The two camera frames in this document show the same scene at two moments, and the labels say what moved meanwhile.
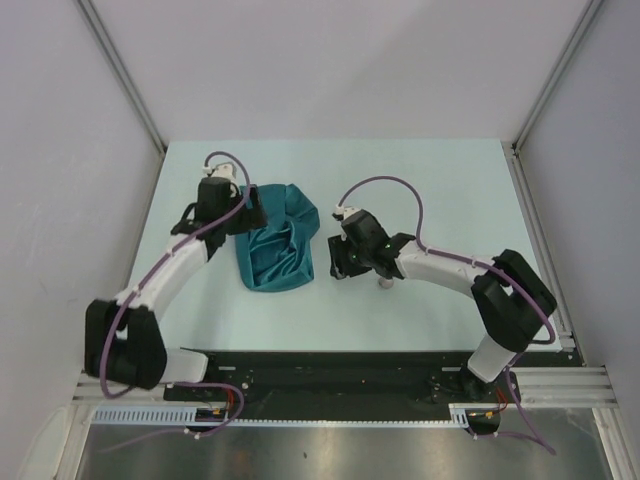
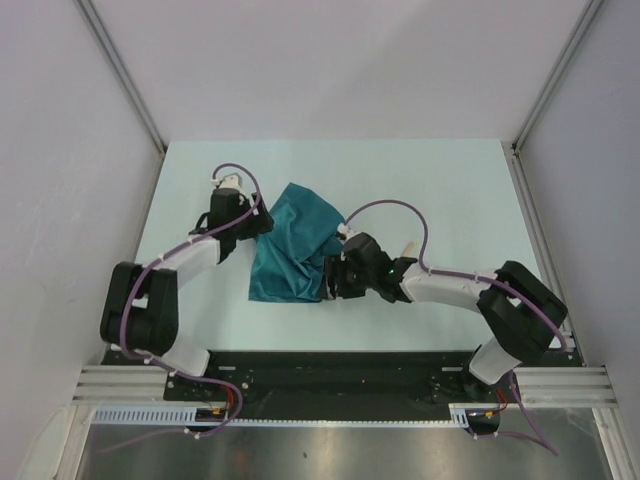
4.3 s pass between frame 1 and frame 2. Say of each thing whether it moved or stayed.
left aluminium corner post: stayed
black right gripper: moved
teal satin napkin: moved
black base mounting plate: stayed
